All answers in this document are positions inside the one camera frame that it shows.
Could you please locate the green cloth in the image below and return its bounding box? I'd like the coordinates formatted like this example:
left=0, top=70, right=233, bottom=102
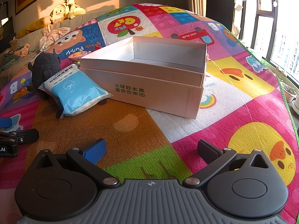
left=0, top=52, right=22, bottom=71

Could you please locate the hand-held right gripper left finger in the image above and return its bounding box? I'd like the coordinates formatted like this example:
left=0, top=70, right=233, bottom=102
left=35, top=139, right=121, bottom=187

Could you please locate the pink patterned cloth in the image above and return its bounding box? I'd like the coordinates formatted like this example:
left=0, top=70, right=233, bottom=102
left=9, top=37, right=31, bottom=57

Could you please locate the colourful cartoon play mat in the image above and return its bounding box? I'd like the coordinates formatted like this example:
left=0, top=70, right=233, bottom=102
left=0, top=3, right=299, bottom=224

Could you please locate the pink white clothes pile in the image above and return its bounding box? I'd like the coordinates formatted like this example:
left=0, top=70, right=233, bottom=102
left=38, top=27, right=71, bottom=52

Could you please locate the yellow pillow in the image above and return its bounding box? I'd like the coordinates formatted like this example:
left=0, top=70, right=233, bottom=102
left=16, top=16, right=53, bottom=39

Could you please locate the black plush toy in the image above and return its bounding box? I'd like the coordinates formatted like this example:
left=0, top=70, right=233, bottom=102
left=27, top=52, right=63, bottom=119

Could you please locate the blue white packet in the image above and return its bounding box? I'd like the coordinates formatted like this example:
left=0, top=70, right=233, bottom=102
left=38, top=63, right=114, bottom=117

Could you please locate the orange toy microphone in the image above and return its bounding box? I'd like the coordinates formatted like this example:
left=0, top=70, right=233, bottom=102
left=68, top=51, right=92, bottom=61

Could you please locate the beige sofa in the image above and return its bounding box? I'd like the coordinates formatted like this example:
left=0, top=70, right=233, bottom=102
left=0, top=9, right=115, bottom=89

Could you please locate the cream plush toy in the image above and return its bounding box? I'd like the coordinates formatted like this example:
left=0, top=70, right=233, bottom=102
left=64, top=0, right=86, bottom=19

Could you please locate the dark framed window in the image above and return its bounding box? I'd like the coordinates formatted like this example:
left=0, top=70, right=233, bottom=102
left=234, top=0, right=299, bottom=82

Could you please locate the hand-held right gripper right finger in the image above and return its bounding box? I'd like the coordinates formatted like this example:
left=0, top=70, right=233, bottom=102
left=182, top=139, right=269, bottom=188

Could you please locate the small white planter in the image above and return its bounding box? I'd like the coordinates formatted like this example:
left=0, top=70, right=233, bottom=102
left=281, top=84, right=298, bottom=103

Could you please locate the white cardboard box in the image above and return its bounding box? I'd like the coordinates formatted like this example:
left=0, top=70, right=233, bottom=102
left=79, top=36, right=207, bottom=119

